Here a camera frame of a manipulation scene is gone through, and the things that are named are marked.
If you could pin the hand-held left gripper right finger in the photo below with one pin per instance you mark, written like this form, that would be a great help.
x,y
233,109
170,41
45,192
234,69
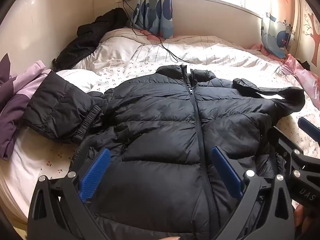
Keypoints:
x,y
226,171

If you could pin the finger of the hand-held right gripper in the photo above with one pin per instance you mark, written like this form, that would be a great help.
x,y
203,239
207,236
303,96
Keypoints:
x,y
283,141
310,128

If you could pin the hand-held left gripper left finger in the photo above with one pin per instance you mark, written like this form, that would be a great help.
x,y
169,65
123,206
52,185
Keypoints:
x,y
96,172

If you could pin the black puffer jacket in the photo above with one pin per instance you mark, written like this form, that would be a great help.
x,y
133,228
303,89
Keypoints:
x,y
160,120

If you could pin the person's right hand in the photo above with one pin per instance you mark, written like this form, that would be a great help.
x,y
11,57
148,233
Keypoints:
x,y
303,217

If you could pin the bed with cherry print sheet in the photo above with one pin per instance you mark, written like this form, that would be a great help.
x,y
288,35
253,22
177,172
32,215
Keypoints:
x,y
295,140

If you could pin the pink ruffled bedding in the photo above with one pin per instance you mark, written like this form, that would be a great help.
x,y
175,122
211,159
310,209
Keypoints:
x,y
300,72

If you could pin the white pillow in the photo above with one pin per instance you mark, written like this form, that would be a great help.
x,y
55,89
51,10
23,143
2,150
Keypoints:
x,y
77,78

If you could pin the blue whale print curtain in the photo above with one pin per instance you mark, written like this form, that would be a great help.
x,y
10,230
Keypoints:
x,y
276,33

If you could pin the purple jacket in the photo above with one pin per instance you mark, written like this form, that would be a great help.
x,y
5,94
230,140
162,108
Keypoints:
x,y
17,100

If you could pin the black coat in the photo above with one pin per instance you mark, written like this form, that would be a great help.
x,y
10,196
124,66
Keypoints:
x,y
90,35

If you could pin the blue clothing pile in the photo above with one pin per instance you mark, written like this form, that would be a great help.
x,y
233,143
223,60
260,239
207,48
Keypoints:
x,y
152,10

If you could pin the tree wall sticker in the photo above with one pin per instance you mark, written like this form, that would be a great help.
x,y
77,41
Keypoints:
x,y
312,30

